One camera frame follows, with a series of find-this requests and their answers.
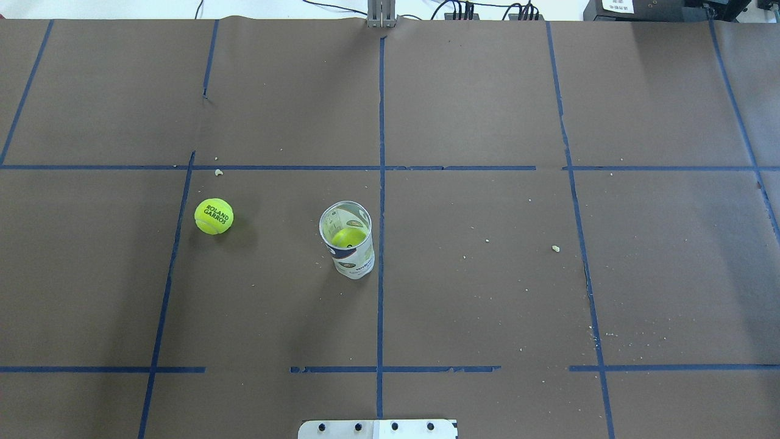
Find yellow Roland Garros tennis ball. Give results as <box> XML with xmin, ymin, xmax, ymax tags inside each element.
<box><xmin>193</xmin><ymin>198</ymin><xmax>235</xmax><ymax>235</ymax></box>

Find yellow tennis ball in can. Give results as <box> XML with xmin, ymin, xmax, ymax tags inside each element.
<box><xmin>330</xmin><ymin>227</ymin><xmax>367</xmax><ymax>248</ymax></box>

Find clear plastic ball can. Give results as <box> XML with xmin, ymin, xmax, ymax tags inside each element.
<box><xmin>319</xmin><ymin>201</ymin><xmax>374</xmax><ymax>280</ymax></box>

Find grey aluminium post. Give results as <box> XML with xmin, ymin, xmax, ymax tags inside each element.
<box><xmin>367</xmin><ymin>0</ymin><xmax>398</xmax><ymax>28</ymax></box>

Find white metal base plate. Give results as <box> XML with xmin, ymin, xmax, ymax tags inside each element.
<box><xmin>297</xmin><ymin>419</ymin><xmax>459</xmax><ymax>438</ymax></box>

